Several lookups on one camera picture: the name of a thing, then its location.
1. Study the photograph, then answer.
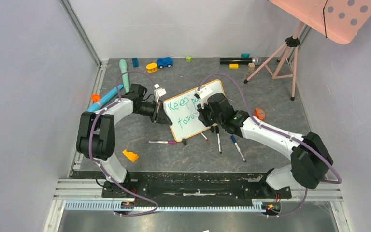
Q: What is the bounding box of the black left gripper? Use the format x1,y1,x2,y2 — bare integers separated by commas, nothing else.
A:
135,100,172,127

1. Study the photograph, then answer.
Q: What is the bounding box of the white board orange frame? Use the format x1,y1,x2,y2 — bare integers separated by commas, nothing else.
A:
163,88,209,142

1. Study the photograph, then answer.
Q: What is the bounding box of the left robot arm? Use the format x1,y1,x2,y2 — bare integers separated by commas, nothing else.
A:
76,84,172,197

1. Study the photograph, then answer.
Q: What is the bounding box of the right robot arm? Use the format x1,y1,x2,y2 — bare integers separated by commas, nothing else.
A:
195,90,333,197

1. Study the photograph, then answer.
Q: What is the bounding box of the black capped marker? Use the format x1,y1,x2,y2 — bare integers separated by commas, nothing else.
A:
215,126,222,154

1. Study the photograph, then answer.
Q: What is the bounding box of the red capped marker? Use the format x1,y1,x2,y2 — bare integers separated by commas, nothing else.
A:
200,133,209,141

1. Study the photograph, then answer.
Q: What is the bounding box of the purple capped marker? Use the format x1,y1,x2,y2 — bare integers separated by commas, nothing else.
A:
147,140,177,145

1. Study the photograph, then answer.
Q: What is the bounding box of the blue capped marker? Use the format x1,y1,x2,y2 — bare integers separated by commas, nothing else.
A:
230,135,247,162

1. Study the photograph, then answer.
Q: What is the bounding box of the yellow toy wedge block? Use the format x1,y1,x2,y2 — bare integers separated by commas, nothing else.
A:
122,149,139,163

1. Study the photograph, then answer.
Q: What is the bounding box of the orange toy brick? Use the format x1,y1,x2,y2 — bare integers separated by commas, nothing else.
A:
254,108,266,120

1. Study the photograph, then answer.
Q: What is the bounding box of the yellow oval toy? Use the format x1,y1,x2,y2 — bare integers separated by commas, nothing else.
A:
146,62,158,73

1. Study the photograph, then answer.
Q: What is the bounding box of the yellow small brick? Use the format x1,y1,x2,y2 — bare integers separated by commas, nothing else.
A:
229,64,239,69

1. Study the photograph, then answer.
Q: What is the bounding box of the black cylinder tube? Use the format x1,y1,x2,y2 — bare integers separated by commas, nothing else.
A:
220,58,254,65

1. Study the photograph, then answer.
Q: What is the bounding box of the blue toy car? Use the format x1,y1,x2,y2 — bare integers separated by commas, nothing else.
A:
157,57,173,69

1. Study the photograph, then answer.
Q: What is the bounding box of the light blue toy pen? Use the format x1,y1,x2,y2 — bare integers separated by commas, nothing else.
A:
87,88,117,112

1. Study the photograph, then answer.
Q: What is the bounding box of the tan wooden cube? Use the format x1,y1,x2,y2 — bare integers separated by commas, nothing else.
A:
247,63,256,71

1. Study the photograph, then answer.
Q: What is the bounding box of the dark blue small brick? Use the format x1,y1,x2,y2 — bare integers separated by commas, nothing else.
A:
132,58,139,68

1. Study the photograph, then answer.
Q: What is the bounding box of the teal small block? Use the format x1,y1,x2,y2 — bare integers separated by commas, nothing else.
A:
241,53,250,58

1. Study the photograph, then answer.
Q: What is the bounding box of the mint green toy pen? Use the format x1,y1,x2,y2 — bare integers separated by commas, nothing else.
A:
119,59,130,93

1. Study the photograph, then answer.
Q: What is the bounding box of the orange small toy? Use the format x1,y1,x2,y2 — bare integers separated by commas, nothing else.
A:
91,94,101,102

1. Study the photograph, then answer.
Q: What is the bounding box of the clear small ball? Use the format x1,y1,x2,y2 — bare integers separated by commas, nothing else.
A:
252,56,262,66

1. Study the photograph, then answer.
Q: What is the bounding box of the pink tripod stand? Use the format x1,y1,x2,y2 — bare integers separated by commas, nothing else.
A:
243,21,305,101

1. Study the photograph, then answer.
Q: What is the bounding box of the pink perforated panel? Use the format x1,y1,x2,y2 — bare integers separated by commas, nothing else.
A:
270,0,371,44

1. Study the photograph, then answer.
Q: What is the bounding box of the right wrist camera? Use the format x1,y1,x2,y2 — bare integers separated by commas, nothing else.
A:
194,86,213,109

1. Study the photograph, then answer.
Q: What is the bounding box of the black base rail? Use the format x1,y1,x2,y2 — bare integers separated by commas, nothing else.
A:
71,171,304,212

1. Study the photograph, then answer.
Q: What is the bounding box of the white cable duct strip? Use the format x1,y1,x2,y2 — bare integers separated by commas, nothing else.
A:
64,200,271,213

